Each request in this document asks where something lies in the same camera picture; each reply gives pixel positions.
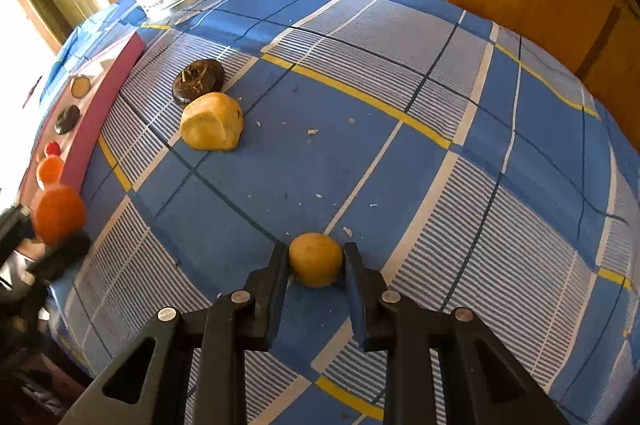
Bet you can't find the tan round fruit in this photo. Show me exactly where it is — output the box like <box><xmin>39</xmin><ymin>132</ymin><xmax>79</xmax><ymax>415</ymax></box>
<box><xmin>288</xmin><ymin>233</ymin><xmax>343</xmax><ymax>289</ymax></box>

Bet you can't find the red tomato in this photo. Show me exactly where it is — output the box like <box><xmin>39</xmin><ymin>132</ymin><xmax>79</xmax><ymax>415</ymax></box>
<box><xmin>43</xmin><ymin>141</ymin><xmax>62</xmax><ymax>157</ymax></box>

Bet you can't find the yellow apple-like fruit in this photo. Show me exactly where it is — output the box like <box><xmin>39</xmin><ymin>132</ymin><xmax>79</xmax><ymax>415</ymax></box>
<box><xmin>180</xmin><ymin>92</ymin><xmax>244</xmax><ymax>152</ymax></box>

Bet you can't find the large orange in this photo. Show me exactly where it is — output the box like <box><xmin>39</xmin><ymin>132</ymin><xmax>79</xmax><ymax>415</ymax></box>
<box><xmin>32</xmin><ymin>184</ymin><xmax>87</xmax><ymax>246</ymax></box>

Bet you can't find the blue plaid tablecloth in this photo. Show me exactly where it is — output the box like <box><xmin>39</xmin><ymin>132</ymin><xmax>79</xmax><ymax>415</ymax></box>
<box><xmin>50</xmin><ymin>0</ymin><xmax>639</xmax><ymax>424</ymax></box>

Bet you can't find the cut eggplant piece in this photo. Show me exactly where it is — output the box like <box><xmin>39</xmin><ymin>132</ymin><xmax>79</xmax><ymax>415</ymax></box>
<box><xmin>70</xmin><ymin>75</ymin><xmax>92</xmax><ymax>100</ymax></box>

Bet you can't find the pink tray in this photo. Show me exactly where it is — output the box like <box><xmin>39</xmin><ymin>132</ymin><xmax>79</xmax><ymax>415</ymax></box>
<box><xmin>16</xmin><ymin>32</ymin><xmax>145</xmax><ymax>206</ymax></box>

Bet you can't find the small dark round fruit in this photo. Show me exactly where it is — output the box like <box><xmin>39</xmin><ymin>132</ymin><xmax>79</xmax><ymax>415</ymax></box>
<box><xmin>54</xmin><ymin>104</ymin><xmax>81</xmax><ymax>136</ymax></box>

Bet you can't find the small orange tangerine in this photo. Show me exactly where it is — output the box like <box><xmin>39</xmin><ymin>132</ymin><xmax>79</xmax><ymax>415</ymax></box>
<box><xmin>36</xmin><ymin>155</ymin><xmax>65</xmax><ymax>189</ymax></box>

